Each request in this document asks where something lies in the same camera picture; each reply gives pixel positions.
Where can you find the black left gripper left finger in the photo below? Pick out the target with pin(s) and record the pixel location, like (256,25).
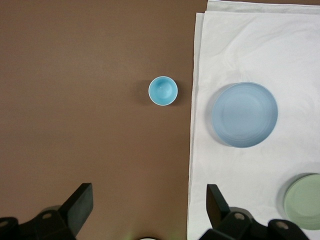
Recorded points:
(80,205)

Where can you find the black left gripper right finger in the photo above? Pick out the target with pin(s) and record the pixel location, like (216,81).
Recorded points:
(215,207)

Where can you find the blue ceramic cup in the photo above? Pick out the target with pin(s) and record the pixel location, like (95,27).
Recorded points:
(163,90)

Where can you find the green plate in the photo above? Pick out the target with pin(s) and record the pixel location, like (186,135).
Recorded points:
(306,200)

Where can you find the blue plate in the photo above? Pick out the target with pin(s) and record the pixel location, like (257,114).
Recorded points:
(243,115)

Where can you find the white table cloth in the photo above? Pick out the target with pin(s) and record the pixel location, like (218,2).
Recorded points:
(237,50)

